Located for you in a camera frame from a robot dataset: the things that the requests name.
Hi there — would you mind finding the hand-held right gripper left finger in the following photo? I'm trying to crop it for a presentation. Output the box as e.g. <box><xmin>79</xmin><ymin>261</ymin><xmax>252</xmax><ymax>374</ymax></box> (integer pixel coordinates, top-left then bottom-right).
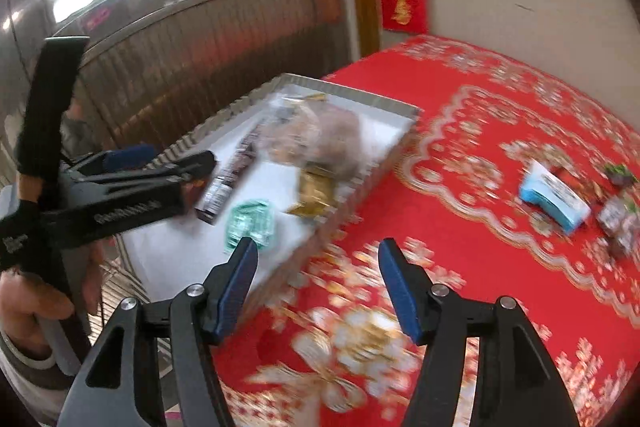
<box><xmin>62</xmin><ymin>237</ymin><xmax>259</xmax><ymax>427</ymax></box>

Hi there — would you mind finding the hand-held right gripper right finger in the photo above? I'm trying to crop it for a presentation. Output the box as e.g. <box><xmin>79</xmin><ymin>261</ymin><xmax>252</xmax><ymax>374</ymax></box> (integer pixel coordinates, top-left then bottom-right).
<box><xmin>377</xmin><ymin>238</ymin><xmax>581</xmax><ymax>427</ymax></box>

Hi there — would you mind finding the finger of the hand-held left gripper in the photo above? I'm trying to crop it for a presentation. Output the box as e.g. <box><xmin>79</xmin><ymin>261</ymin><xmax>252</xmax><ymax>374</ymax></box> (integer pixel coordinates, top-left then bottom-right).
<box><xmin>75</xmin><ymin>144</ymin><xmax>157</xmax><ymax>172</ymax></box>
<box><xmin>62</xmin><ymin>150</ymin><xmax>219</xmax><ymax>202</ymax></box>

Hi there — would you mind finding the green round snack cup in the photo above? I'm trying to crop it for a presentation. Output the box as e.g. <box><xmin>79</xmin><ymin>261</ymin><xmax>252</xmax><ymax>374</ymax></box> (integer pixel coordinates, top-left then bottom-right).
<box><xmin>222</xmin><ymin>199</ymin><xmax>278</xmax><ymax>253</ymax></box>

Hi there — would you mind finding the white box with striped rim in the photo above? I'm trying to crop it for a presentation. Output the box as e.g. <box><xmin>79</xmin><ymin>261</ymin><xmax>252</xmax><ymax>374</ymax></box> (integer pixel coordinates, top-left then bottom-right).
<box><xmin>107</xmin><ymin>73</ymin><xmax>421</xmax><ymax>338</ymax></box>

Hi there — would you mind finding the long dark brown snack packet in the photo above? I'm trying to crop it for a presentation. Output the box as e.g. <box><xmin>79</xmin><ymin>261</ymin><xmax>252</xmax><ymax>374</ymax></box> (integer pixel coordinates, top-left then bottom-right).
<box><xmin>195</xmin><ymin>122</ymin><xmax>266</xmax><ymax>225</ymax></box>

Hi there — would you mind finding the gold snack packet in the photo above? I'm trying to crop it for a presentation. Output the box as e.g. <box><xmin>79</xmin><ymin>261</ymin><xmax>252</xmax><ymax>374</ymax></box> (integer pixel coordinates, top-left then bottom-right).
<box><xmin>285</xmin><ymin>92</ymin><xmax>343</xmax><ymax>219</ymax></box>

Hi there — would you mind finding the clear plastic bag of snacks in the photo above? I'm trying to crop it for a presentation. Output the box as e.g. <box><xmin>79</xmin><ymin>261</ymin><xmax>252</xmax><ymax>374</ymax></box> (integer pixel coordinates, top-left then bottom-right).
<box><xmin>260</xmin><ymin>99</ymin><xmax>368</xmax><ymax>180</ymax></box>

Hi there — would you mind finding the person's left hand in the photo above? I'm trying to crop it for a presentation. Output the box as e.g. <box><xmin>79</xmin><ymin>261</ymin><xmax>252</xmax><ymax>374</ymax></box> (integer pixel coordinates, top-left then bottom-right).
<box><xmin>0</xmin><ymin>201</ymin><xmax>103</xmax><ymax>333</ymax></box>

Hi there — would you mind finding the red floral tablecloth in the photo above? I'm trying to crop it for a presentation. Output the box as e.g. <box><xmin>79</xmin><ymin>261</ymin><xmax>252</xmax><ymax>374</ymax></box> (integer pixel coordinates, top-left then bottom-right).
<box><xmin>210</xmin><ymin>34</ymin><xmax>640</xmax><ymax>427</ymax></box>

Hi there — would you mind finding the metal door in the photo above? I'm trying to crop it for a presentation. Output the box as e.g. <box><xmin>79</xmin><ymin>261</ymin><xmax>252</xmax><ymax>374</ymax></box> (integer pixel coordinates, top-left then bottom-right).
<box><xmin>0</xmin><ymin>0</ymin><xmax>361</xmax><ymax>168</ymax></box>

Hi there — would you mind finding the blue white small box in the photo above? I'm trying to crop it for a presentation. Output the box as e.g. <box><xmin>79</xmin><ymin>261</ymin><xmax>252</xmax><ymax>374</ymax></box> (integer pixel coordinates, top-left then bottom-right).
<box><xmin>519</xmin><ymin>159</ymin><xmax>592</xmax><ymax>235</ymax></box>

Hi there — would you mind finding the small green crumpled wrapper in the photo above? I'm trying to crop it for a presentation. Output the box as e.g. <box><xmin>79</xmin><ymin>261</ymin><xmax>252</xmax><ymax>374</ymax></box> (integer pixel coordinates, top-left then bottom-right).
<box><xmin>602</xmin><ymin>163</ymin><xmax>638</xmax><ymax>188</ymax></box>

